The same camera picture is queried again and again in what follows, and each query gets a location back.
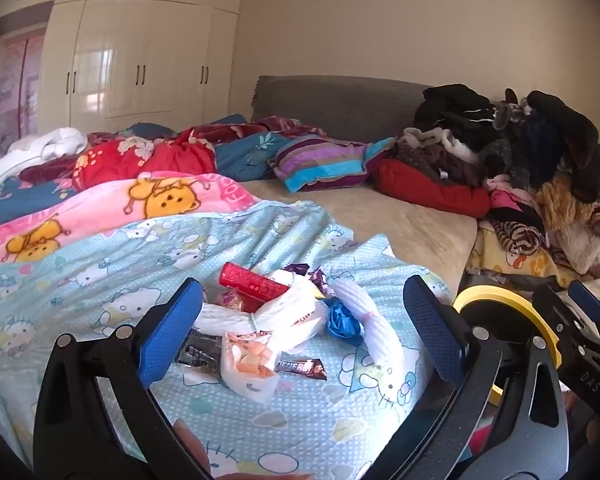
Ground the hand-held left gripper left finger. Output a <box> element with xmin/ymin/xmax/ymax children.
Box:
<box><xmin>32</xmin><ymin>276</ymin><xmax>216</xmax><ymax>480</ymax></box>

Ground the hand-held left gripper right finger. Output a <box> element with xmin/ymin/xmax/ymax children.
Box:
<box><xmin>365</xmin><ymin>274</ymin><xmax>571</xmax><ymax>480</ymax></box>

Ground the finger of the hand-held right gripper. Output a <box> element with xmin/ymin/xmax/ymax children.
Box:
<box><xmin>567</xmin><ymin>280</ymin><xmax>600</xmax><ymax>348</ymax></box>
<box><xmin>531</xmin><ymin>285</ymin><xmax>586</xmax><ymax>361</ymax></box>

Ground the black green snack packet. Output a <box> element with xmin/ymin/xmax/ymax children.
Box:
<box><xmin>174</xmin><ymin>329</ymin><xmax>222</xmax><ymax>376</ymax></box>

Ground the long white foam net sleeve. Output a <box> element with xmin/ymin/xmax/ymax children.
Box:
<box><xmin>325</xmin><ymin>280</ymin><xmax>406</xmax><ymax>373</ymax></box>

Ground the yellow rimmed black trash bin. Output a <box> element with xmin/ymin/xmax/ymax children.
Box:
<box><xmin>451</xmin><ymin>284</ymin><xmax>564</xmax><ymax>408</ymax></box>

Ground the orange white snack packet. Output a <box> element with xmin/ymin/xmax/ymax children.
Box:
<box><xmin>220</xmin><ymin>331</ymin><xmax>278</xmax><ymax>403</ymax></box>

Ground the blue foil wrapper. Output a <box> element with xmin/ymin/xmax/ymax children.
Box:
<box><xmin>326</xmin><ymin>297</ymin><xmax>363</xmax><ymax>345</ymax></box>

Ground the red crinkled snack wrapper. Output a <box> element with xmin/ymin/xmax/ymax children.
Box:
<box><xmin>218</xmin><ymin>261</ymin><xmax>288</xmax><ymax>313</ymax></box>

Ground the purple snack wrapper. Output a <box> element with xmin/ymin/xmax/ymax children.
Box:
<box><xmin>286</xmin><ymin>262</ymin><xmax>331</xmax><ymax>295</ymax></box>

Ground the white plastic snack packet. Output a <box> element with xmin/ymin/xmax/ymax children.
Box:
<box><xmin>252</xmin><ymin>269</ymin><xmax>331</xmax><ymax>353</ymax></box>

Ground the dark chocolate bar wrapper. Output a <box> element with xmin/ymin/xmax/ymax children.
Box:
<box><xmin>276</xmin><ymin>357</ymin><xmax>328</xmax><ymax>382</ymax></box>

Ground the person's left hand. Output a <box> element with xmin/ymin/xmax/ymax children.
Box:
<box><xmin>172</xmin><ymin>419</ymin><xmax>313</xmax><ymax>480</ymax></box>

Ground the yellow cartoon blanket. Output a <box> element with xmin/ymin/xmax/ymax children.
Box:
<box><xmin>467</xmin><ymin>225</ymin><xmax>581</xmax><ymax>287</ymax></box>

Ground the tiger striped cloth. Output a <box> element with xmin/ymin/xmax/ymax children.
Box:
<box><xmin>492</xmin><ymin>220</ymin><xmax>545</xmax><ymax>257</ymax></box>

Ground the light blue cat print blanket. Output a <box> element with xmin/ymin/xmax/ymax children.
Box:
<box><xmin>0</xmin><ymin>200</ymin><xmax>453</xmax><ymax>480</ymax></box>

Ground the beige bed sheet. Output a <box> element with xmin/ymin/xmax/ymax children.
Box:
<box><xmin>240</xmin><ymin>180</ymin><xmax>481</xmax><ymax>301</ymax></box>

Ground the red cushion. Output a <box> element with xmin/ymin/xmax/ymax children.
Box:
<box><xmin>372</xmin><ymin>157</ymin><xmax>491</xmax><ymax>218</ymax></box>

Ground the pink cartoon blanket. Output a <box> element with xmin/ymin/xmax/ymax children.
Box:
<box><xmin>0</xmin><ymin>172</ymin><xmax>263</xmax><ymax>271</ymax></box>

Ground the red floral quilt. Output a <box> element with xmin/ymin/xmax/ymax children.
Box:
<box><xmin>72</xmin><ymin>127</ymin><xmax>218</xmax><ymax>191</ymax></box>

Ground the pile of assorted clothes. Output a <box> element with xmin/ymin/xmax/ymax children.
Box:
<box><xmin>392</xmin><ymin>82</ymin><xmax>600</xmax><ymax>281</ymax></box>

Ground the blue floral quilt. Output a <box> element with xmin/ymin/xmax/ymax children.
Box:
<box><xmin>200</xmin><ymin>114</ymin><xmax>301</xmax><ymax>181</ymax></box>

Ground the purple striped pillow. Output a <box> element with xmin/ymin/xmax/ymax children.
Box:
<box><xmin>269</xmin><ymin>132</ymin><xmax>396</xmax><ymax>192</ymax></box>

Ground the white cloth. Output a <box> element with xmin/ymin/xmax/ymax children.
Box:
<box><xmin>0</xmin><ymin>127</ymin><xmax>88</xmax><ymax>196</ymax></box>

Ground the grey fabric headboard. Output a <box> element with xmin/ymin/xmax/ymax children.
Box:
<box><xmin>250</xmin><ymin>75</ymin><xmax>431</xmax><ymax>133</ymax></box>

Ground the white glossy wardrobe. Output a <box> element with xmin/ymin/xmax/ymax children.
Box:
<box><xmin>0</xmin><ymin>0</ymin><xmax>244</xmax><ymax>123</ymax></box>

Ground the pink cartoon sliding door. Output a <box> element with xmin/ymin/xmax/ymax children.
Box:
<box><xmin>0</xmin><ymin>30</ymin><xmax>48</xmax><ymax>156</ymax></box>

